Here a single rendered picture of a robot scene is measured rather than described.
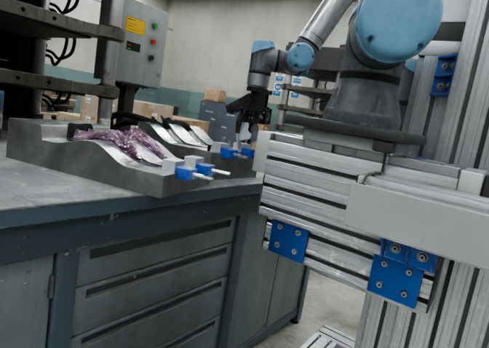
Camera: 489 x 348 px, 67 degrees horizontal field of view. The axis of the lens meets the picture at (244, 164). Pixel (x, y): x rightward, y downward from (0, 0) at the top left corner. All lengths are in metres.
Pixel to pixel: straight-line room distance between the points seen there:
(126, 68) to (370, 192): 1.57
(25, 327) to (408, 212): 0.78
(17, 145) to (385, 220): 0.95
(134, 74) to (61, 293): 1.29
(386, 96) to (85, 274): 0.76
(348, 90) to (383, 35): 0.17
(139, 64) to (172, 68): 8.18
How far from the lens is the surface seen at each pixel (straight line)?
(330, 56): 5.15
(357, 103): 0.73
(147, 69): 2.05
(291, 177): 0.78
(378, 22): 0.61
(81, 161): 1.02
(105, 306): 1.06
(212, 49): 9.46
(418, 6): 0.62
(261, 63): 1.24
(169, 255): 1.13
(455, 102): 0.89
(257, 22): 8.94
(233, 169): 1.24
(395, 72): 0.77
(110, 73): 1.77
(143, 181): 0.91
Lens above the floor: 1.03
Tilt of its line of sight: 8 degrees down
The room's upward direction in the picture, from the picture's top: 9 degrees clockwise
